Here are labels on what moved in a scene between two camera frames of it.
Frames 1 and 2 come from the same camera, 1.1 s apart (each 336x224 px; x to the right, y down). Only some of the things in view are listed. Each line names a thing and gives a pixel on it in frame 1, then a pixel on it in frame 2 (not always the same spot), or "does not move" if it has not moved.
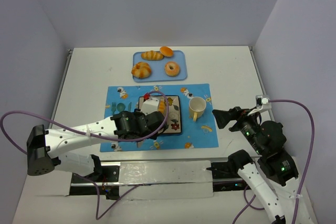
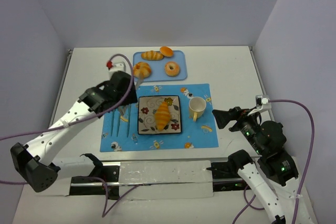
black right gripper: (235, 118) does not move
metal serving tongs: (139, 144) → (122, 108)
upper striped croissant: (151, 55) does not move
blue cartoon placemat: (198, 128) does not move
